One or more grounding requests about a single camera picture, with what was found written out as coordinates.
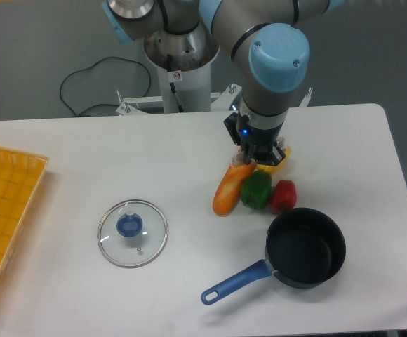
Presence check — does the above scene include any yellow woven basket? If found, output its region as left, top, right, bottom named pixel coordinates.
left=0, top=147, right=49, bottom=276

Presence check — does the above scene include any yellow bell pepper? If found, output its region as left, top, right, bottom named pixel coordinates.
left=255, top=146, right=292, bottom=176

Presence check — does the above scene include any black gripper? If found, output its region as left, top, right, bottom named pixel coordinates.
left=224, top=112, right=287, bottom=166

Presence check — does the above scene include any red bell pepper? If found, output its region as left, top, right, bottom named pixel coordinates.
left=269, top=180, right=297, bottom=213

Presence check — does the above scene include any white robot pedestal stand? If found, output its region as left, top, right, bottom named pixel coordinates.
left=115, top=20, right=314, bottom=117

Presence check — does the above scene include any toast slice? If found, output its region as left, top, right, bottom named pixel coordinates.
left=231, top=137, right=291, bottom=166

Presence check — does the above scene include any green bell pepper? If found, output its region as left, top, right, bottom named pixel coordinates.
left=240, top=171, right=272, bottom=210

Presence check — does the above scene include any glass lid with blue knob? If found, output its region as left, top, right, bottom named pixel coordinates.
left=97, top=199, right=169, bottom=268

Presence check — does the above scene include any orange baguette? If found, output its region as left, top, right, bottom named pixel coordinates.
left=212, top=162, right=256, bottom=216

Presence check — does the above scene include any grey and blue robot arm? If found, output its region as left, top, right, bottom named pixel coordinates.
left=102, top=1, right=339, bottom=166

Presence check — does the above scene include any dark pot with blue handle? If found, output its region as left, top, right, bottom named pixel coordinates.
left=201, top=208, right=347, bottom=305

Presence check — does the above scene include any black cable on floor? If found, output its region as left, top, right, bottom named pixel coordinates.
left=59, top=56, right=152, bottom=118

